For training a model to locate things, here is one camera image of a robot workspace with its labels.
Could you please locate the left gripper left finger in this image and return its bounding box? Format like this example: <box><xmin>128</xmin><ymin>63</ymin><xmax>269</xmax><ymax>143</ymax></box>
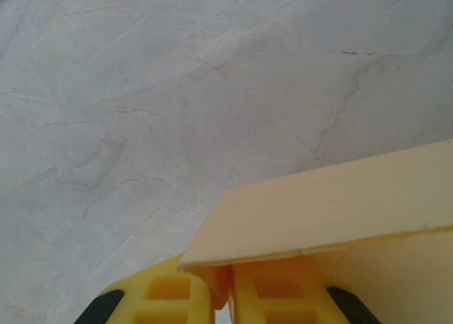
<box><xmin>72</xmin><ymin>255</ymin><xmax>216</xmax><ymax>324</ymax></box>

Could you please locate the orange paper box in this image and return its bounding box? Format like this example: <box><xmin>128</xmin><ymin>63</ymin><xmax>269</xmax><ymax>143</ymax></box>
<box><xmin>176</xmin><ymin>138</ymin><xmax>453</xmax><ymax>324</ymax></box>

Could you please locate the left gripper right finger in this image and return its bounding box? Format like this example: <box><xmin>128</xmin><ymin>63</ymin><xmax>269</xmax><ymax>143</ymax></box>
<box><xmin>231</xmin><ymin>258</ymin><xmax>382</xmax><ymax>324</ymax></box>

